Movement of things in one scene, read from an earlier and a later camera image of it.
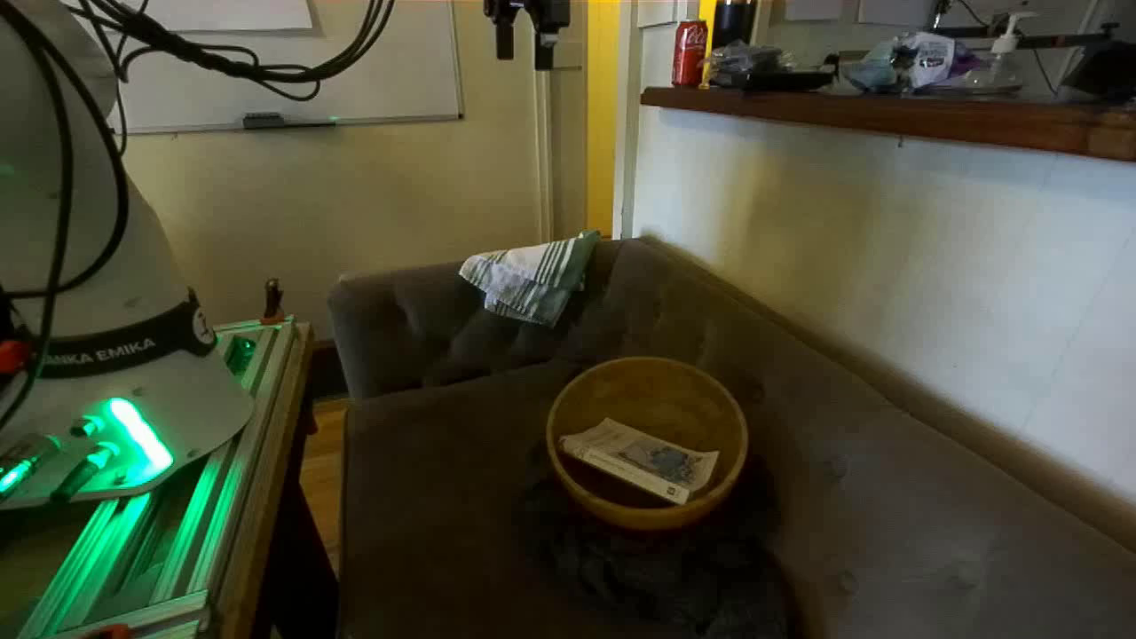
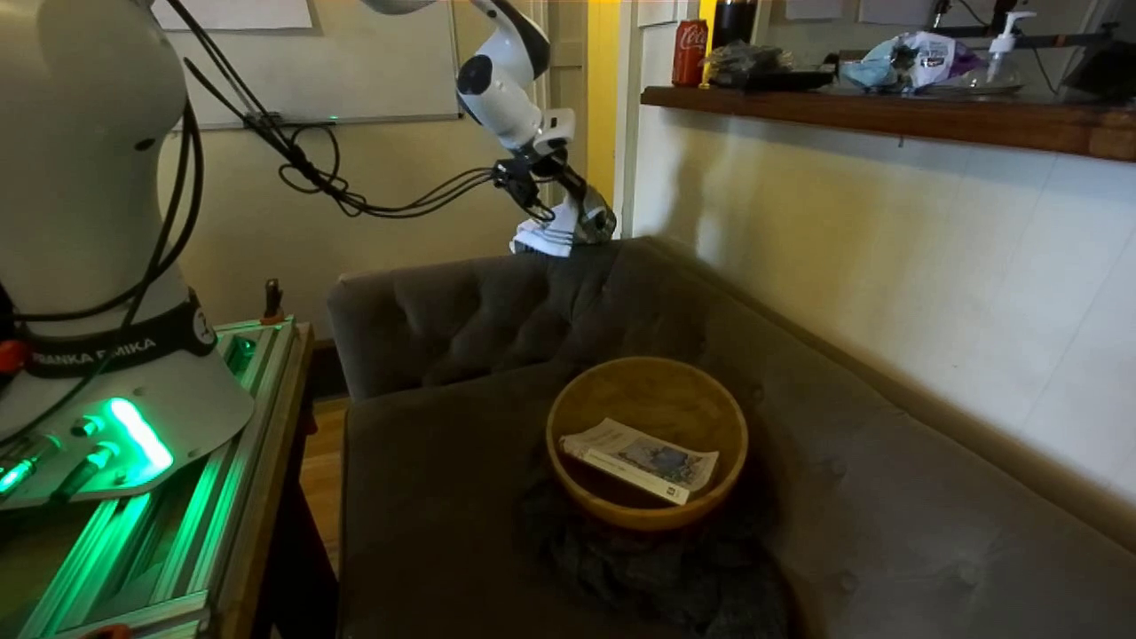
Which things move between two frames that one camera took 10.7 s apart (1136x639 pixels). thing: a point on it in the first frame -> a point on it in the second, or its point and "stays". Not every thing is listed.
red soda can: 689,53 stays
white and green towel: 532,281 -> 547,237
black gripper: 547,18 -> 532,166
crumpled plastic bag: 918,62 stays
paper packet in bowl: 644,458 stays
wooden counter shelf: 991,119 stays
